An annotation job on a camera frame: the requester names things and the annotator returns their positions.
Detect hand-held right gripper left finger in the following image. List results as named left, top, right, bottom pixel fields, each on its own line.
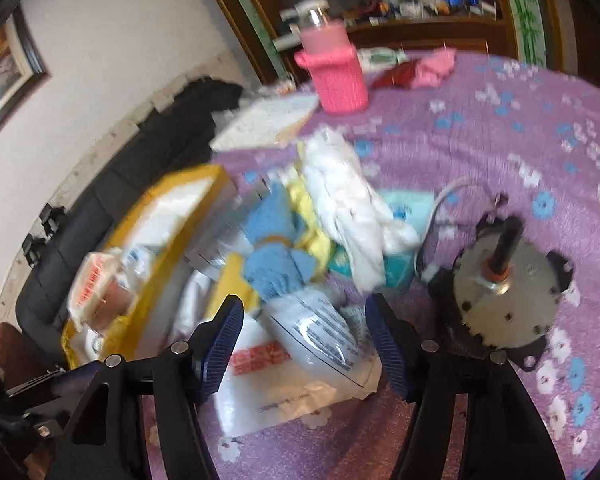
left=45, top=294, right=246, bottom=480

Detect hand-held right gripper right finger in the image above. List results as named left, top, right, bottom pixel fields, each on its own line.
left=365, top=292, right=567, bottom=480

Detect white printed plastic packet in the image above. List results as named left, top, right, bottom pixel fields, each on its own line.
left=265, top=292, right=381, bottom=388

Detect blue fluffy cloth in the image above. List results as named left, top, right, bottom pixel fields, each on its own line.
left=242, top=182, right=317, bottom=306

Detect yellow fluffy cloth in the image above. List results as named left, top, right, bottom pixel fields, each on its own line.
left=225, top=175, right=336, bottom=311

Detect teal cartoon tissue pack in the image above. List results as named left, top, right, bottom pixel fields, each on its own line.
left=330, top=190, right=436, bottom=291

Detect white fluffy cloth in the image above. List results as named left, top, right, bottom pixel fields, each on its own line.
left=300, top=127, right=421, bottom=291

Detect white plastic bag red label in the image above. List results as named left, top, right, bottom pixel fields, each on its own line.
left=215, top=310, right=383, bottom=436

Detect grey electric motor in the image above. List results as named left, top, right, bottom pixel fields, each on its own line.
left=427, top=192, right=578, bottom=373

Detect white paper bag red print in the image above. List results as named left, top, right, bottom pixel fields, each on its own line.
left=69, top=250, right=131, bottom=331

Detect black sofa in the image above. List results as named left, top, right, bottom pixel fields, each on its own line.
left=15, top=77, right=243, bottom=346

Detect purple floral tablecloth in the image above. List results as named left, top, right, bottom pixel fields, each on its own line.
left=145, top=50, right=600, bottom=480

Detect white printed papers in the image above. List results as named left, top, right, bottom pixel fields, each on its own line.
left=210, top=92, right=321, bottom=151

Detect bottle in pink knitted sleeve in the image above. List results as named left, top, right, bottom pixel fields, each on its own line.
left=279, top=0, right=370, bottom=114

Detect pink knitted cloth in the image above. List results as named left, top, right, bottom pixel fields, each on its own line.
left=412, top=49, right=458, bottom=90

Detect green and white tube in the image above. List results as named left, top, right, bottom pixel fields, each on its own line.
left=357, top=47, right=408, bottom=72

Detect brown wooden cabinet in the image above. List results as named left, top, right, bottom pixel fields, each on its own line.
left=195, top=0, right=571, bottom=86

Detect green bamboo painted panel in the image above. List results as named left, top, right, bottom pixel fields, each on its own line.
left=497, top=0, right=548, bottom=66

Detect white motor cable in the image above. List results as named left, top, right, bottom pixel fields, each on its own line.
left=415, top=177, right=486, bottom=281

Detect framed wall picture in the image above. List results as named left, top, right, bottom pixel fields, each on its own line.
left=0, top=7, right=48, bottom=156

